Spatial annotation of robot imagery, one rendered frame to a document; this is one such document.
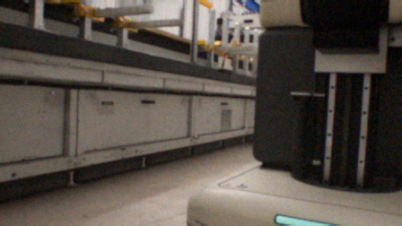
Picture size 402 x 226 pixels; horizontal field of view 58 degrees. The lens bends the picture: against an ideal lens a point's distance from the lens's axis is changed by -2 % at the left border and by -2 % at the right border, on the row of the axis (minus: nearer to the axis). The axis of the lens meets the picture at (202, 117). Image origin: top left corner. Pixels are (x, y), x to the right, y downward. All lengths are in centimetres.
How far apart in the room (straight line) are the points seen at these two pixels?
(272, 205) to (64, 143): 134
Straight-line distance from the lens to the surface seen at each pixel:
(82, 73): 166
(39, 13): 149
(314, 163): 104
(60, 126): 189
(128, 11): 157
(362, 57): 94
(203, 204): 81
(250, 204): 78
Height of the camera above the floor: 48
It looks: 3 degrees down
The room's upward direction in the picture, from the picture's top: 3 degrees clockwise
